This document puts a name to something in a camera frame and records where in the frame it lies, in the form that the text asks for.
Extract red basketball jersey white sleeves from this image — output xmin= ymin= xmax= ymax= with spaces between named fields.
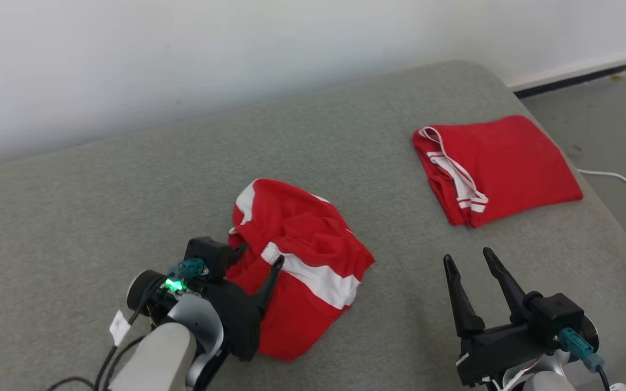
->
xmin=411 ymin=115 xmax=585 ymax=229

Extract red shorts white stripes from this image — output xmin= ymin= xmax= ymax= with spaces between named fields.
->
xmin=227 ymin=178 xmax=377 ymax=362

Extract white wall baseboard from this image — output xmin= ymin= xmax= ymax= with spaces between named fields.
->
xmin=505 ymin=51 xmax=626 ymax=99

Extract white floor cable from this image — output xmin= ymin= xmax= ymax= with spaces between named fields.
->
xmin=577 ymin=168 xmax=626 ymax=203

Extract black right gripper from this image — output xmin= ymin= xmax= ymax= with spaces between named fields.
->
xmin=443 ymin=247 xmax=559 ymax=388

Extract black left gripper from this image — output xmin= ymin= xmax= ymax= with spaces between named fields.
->
xmin=204 ymin=243 xmax=286 ymax=363

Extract white cable label tag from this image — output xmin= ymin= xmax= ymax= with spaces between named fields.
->
xmin=109 ymin=310 xmax=132 ymax=347

